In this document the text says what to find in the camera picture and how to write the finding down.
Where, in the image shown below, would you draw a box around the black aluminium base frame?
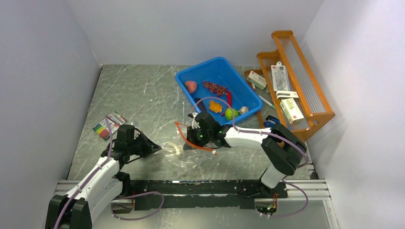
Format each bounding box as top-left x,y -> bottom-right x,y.
52,178 -> 331,211

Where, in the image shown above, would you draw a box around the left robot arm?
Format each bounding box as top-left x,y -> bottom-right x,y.
44,125 -> 162,229

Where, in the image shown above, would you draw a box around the pink fake peach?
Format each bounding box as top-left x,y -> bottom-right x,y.
184,81 -> 197,94

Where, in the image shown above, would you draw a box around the red fake grapes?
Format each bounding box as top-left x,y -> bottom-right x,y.
202,81 -> 227,97

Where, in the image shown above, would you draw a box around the blue plastic bin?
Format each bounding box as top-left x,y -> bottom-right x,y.
175,57 -> 263,125

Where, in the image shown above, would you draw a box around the white green pen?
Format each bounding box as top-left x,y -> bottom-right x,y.
258,95 -> 276,109

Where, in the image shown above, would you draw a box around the purple fake eggplant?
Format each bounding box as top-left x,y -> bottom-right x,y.
194,97 -> 207,112

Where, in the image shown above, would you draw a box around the orange wooden rack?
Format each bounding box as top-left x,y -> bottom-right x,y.
245,30 -> 335,142

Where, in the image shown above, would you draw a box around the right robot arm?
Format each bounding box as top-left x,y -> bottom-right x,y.
186,112 -> 308,198

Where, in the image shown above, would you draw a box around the white flat box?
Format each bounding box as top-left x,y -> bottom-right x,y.
276,91 -> 299,100

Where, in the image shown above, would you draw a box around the clear blister pack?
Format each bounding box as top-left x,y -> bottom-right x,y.
271,62 -> 290,92

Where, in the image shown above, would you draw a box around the white green small box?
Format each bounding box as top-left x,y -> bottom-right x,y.
246,71 -> 267,90

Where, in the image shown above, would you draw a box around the marker pen pack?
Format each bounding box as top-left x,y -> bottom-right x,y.
93,111 -> 128,141

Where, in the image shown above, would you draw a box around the red fake chili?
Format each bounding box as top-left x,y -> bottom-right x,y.
226,90 -> 232,106

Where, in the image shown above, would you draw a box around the green fake pepper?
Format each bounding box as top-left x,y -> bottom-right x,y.
224,108 -> 239,121

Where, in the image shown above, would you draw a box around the clear zip bag red seal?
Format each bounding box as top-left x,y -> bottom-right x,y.
161,121 -> 218,168

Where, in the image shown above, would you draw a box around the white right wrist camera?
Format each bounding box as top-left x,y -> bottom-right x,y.
188,112 -> 200,129

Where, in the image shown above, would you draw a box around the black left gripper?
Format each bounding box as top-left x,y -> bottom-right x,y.
127,131 -> 161,158

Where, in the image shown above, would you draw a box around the white red large box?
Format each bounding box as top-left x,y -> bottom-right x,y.
280,98 -> 304,124

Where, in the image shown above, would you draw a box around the blue stapler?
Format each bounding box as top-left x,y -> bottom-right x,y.
263,115 -> 280,128

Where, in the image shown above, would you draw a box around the orange fake carrot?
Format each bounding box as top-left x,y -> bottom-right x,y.
209,100 -> 223,114

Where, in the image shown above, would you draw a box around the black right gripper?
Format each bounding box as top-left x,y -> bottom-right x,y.
184,125 -> 213,150

